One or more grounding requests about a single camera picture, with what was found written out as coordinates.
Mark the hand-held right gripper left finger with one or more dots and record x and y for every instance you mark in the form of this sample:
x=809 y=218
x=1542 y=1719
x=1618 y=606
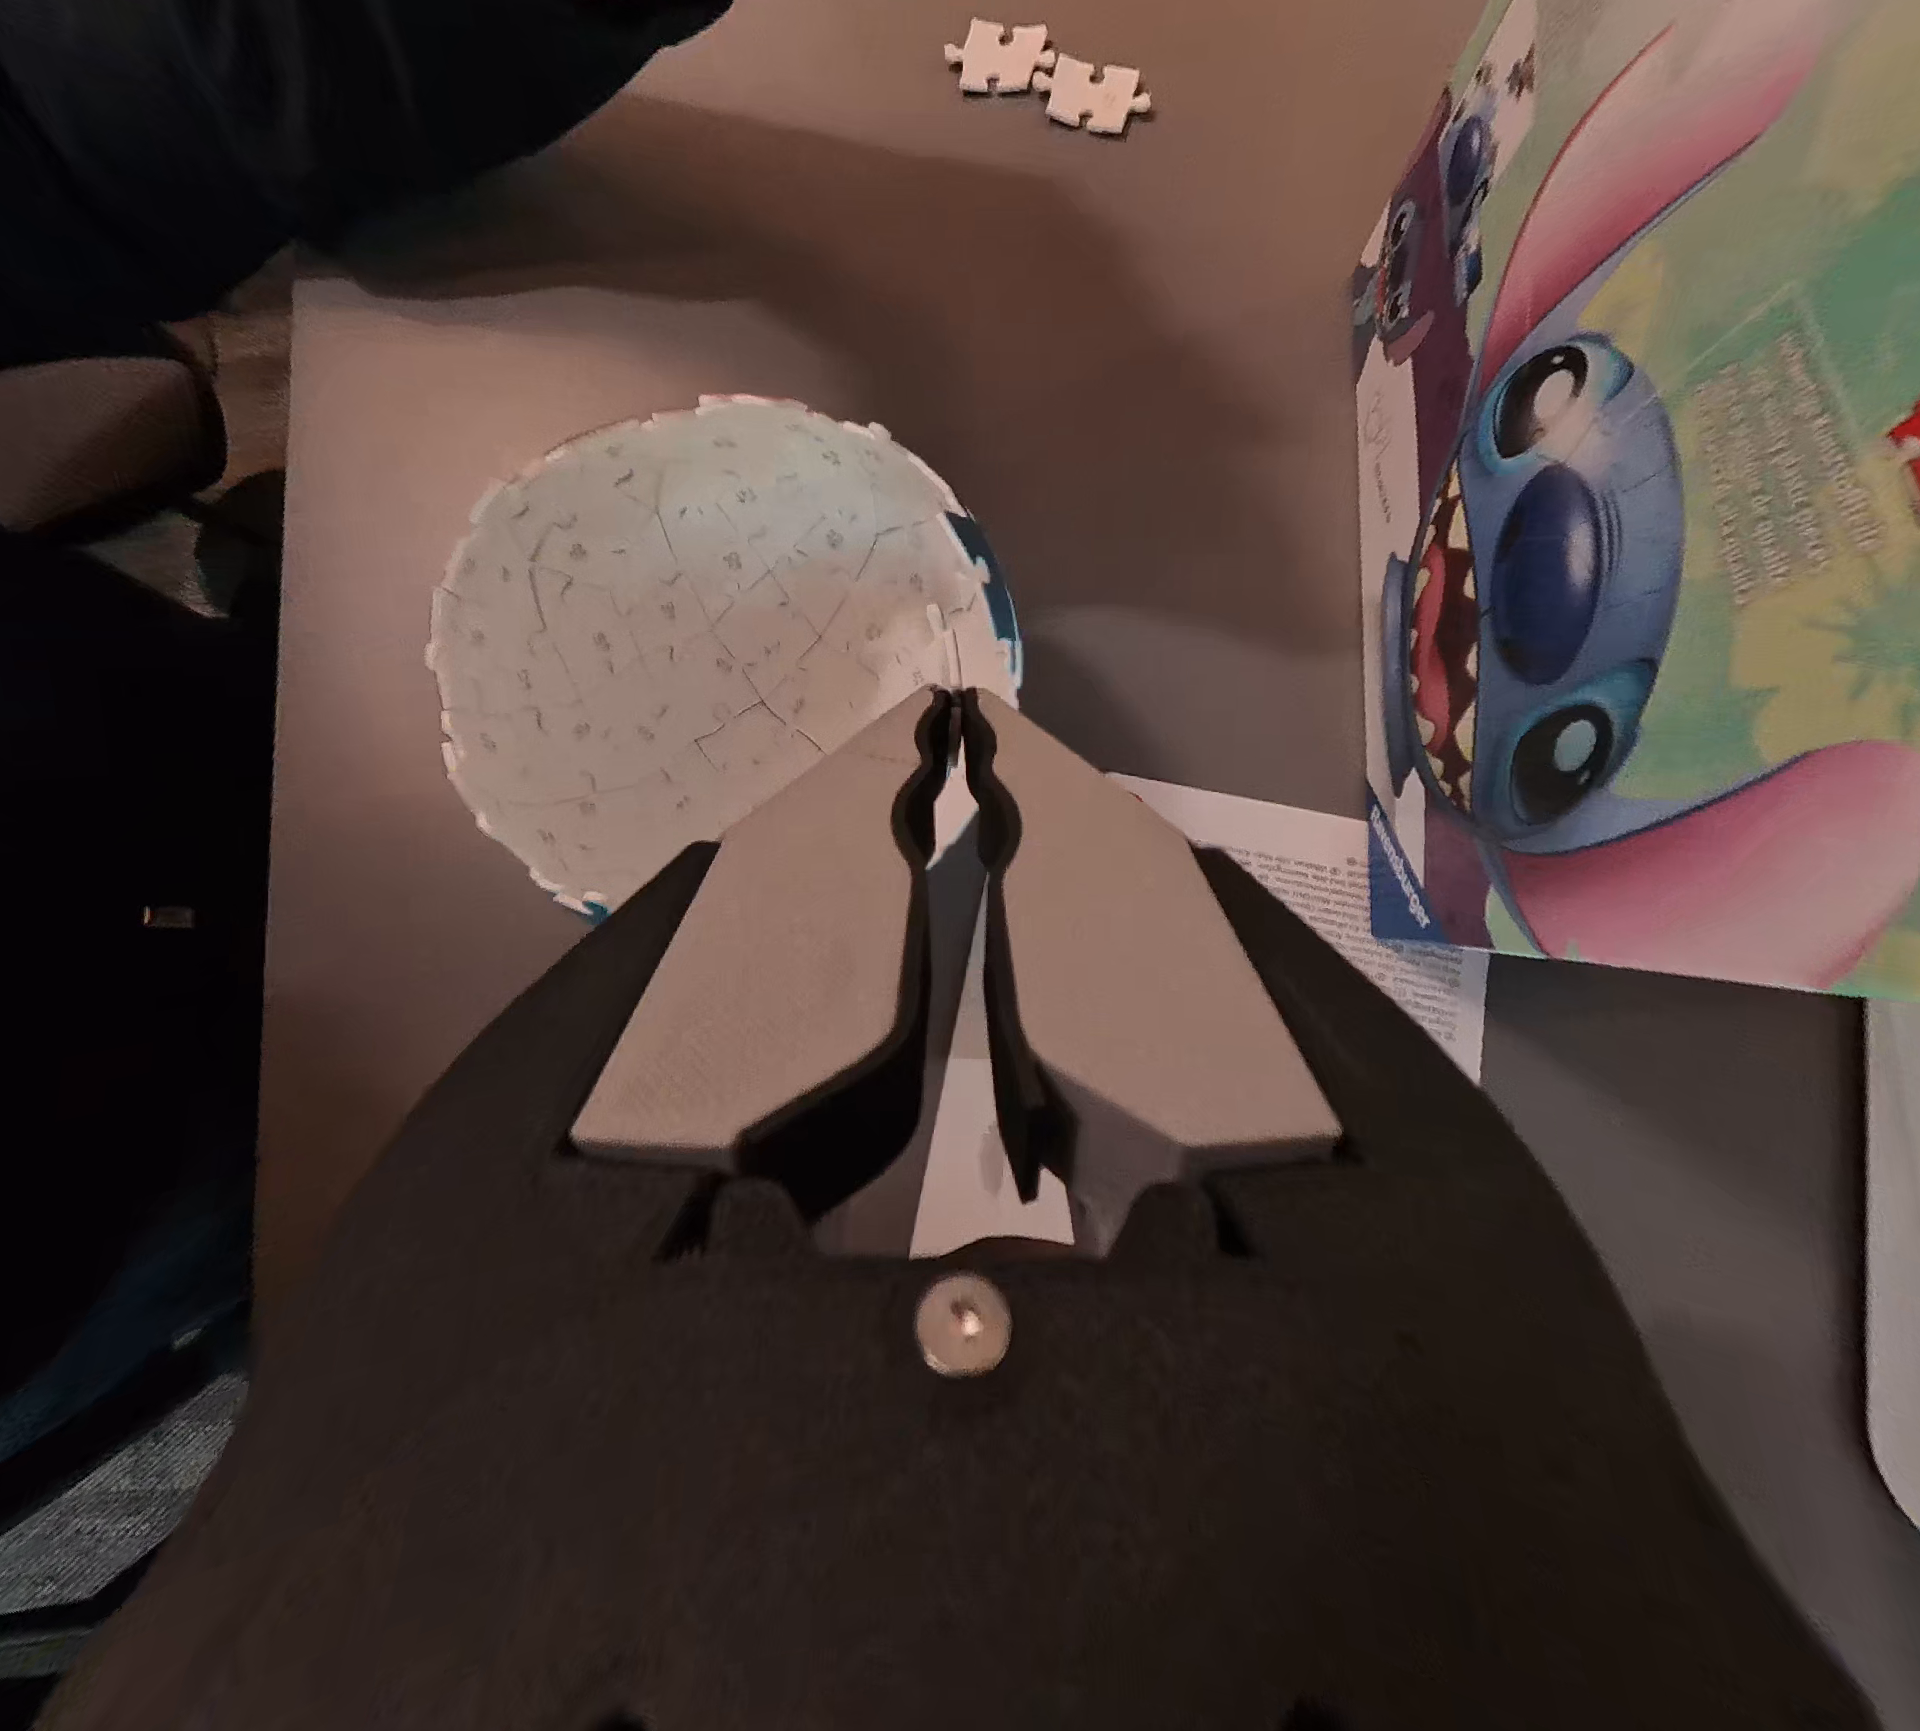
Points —
x=764 y=996

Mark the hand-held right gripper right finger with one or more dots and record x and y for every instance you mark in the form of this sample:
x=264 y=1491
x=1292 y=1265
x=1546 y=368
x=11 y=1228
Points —
x=1170 y=996

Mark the partly built blue puzzle ball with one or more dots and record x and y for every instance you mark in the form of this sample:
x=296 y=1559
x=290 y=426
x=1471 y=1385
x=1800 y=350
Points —
x=675 y=622

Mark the printed cardboard puzzle box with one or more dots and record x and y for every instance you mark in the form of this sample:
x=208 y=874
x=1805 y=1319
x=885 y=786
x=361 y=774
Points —
x=1680 y=486

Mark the white instruction leaflet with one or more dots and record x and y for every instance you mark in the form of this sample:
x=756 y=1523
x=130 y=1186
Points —
x=1320 y=892

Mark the grey mesh office chair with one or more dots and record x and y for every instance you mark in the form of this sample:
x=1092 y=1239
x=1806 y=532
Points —
x=90 y=410

